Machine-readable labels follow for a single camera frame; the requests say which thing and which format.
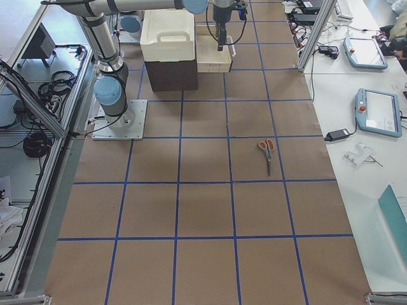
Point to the clear acrylic bracket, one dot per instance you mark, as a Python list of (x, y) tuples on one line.
[(363, 154)]

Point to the dark brown drawer cabinet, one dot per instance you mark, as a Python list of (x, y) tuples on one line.
[(173, 76)]

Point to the brown paper table mat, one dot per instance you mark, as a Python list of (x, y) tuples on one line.
[(189, 215)]

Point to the near blue teach pendant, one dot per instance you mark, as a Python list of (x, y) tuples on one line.
[(378, 112)]

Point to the white plastic tray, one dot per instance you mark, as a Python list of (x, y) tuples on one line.
[(168, 36)]

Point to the teal folder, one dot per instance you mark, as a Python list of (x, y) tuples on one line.
[(393, 213)]

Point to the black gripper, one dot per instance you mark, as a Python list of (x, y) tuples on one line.
[(219, 14)]

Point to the blue teach pendant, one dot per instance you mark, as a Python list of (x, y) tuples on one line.
[(364, 53), (378, 112)]

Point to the orange grey scissors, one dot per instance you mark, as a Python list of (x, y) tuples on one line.
[(268, 147)]

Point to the aluminium frame post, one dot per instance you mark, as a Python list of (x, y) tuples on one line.
[(319, 25)]

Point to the wooden drawer with white handle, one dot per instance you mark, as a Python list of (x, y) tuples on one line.
[(209, 59)]

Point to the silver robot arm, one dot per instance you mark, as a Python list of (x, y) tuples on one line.
[(110, 89)]

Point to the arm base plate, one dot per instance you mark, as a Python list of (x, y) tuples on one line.
[(129, 126)]

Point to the black power adapter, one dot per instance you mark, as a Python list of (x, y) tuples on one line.
[(337, 135)]

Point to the far blue teach pendant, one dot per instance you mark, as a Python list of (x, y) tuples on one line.
[(364, 53)]

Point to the grey box on stand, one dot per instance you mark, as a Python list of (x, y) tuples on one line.
[(41, 46)]

